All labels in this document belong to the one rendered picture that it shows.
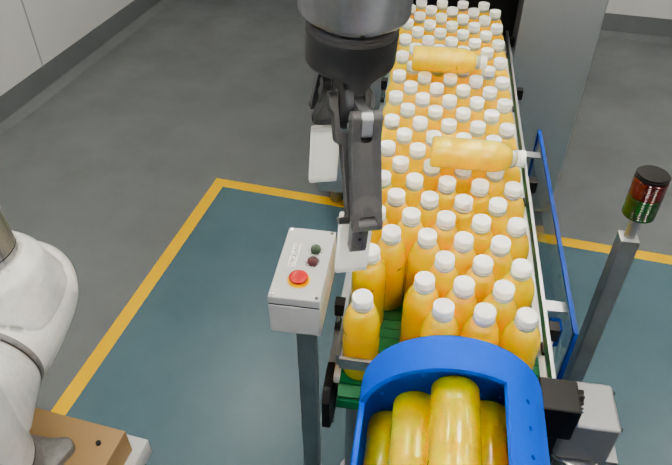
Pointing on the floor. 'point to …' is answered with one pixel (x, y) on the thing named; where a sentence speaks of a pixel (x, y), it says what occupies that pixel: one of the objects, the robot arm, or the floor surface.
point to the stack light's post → (601, 305)
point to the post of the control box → (309, 397)
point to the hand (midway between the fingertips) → (336, 212)
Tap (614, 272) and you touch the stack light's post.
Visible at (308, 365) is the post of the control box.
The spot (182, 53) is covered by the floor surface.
